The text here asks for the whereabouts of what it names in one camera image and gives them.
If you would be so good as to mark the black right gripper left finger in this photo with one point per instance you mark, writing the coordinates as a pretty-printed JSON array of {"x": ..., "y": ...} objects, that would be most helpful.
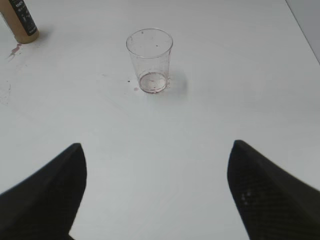
[{"x": 44, "y": 205}]

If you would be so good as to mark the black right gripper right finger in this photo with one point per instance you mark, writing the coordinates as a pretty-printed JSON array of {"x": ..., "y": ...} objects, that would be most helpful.
[{"x": 272, "y": 203}]

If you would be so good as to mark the transparent plastic cup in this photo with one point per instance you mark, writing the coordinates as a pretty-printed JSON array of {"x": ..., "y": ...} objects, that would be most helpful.
[{"x": 150, "y": 53}]

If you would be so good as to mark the orange juice bottle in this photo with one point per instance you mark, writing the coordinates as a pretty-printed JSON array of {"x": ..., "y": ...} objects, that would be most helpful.
[{"x": 18, "y": 18}]

